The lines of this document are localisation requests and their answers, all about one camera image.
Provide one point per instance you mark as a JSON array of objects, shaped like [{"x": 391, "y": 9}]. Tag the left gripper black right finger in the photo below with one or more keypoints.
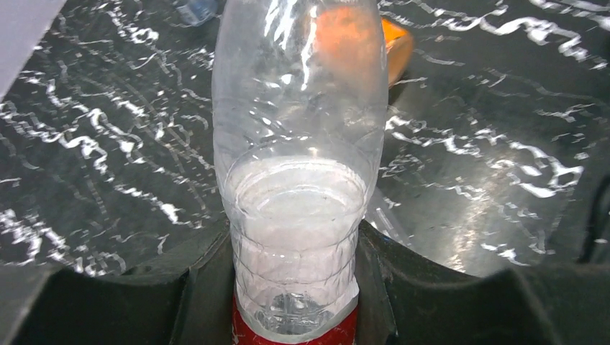
[{"x": 406, "y": 298}]

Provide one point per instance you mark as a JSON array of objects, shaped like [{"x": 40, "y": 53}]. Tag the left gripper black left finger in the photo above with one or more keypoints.
[{"x": 183, "y": 296}]

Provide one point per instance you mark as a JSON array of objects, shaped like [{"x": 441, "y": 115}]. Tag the red label water bottle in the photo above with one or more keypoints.
[{"x": 296, "y": 155}]

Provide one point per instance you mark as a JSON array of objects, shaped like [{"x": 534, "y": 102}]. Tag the clear blue-tinted bottle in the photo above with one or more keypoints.
[{"x": 196, "y": 12}]

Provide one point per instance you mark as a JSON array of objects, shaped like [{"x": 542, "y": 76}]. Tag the clear plastic bottle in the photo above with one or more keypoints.
[{"x": 380, "y": 216}]

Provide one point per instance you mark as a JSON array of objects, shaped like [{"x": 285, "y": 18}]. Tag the orange juice bottle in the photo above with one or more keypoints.
[{"x": 360, "y": 47}]

